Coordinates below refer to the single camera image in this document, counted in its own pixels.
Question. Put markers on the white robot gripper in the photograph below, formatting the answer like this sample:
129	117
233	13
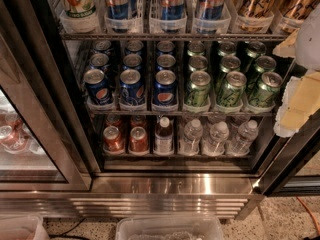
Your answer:
310	42

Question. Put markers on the second row right green can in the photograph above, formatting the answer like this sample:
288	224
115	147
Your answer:
261	65

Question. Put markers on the second row green can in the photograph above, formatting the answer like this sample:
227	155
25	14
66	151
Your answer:
261	65
227	64
197	63

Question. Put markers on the front right green can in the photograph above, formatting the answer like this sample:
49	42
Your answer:
265	90

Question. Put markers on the back right green can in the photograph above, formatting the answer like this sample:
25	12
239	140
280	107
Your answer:
253	50

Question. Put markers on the second row middle green can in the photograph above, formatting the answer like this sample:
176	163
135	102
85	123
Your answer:
227	64

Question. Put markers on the front middle green can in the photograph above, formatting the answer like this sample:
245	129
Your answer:
231	89

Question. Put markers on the back middle green can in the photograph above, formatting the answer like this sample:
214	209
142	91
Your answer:
226	48

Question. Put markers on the front left green can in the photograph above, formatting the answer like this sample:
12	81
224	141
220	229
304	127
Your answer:
197	89

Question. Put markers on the second row left green can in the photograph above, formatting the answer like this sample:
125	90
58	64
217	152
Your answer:
197	63

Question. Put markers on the back left green can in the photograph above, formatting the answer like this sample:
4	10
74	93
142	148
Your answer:
195	48

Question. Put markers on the right red bull can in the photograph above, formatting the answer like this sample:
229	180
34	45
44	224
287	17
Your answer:
209	9

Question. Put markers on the red bull can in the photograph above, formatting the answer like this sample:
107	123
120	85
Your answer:
121	9
209	9
171	9

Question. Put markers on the second row right pepsi can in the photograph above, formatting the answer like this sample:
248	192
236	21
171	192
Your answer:
165	62

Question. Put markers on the second row pepsi can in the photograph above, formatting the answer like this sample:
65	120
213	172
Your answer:
132	61
99	61
165	62

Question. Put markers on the middle red bull can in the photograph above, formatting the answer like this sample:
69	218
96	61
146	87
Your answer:
171	9

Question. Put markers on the second row middle pepsi can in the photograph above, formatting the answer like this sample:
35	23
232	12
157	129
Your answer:
132	61

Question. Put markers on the back right red soda can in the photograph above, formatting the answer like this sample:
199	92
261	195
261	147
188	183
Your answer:
138	121

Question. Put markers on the red soda can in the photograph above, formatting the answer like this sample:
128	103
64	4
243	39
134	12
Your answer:
113	139
114	120
138	140
138	121

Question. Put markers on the front right red soda can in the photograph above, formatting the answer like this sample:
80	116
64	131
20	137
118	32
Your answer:
138	140

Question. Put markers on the back left red soda can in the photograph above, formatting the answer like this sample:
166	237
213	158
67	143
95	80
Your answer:
114	120

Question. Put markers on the left red bull can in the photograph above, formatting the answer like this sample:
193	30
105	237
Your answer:
121	9

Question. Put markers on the front left red soda can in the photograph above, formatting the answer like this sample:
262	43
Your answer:
113	139

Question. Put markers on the second row left pepsi can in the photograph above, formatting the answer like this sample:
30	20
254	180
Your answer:
99	61

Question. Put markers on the right water bottle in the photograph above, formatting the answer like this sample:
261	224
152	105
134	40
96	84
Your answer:
240	143

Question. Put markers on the water bottle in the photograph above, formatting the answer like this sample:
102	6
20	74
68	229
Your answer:
192	134
240	143
214	142

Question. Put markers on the middle water bottle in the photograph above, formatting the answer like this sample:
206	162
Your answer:
214	142

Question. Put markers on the left water bottle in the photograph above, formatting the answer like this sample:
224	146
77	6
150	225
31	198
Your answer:
192	134

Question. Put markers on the brown drink bottle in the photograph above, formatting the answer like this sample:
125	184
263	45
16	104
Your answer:
163	136

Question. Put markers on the middle wire shelf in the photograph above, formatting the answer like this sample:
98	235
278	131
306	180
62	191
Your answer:
177	113

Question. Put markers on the wire shelf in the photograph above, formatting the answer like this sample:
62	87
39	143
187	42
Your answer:
175	37
177	113

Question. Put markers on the top wire shelf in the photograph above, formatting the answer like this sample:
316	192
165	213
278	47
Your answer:
175	37

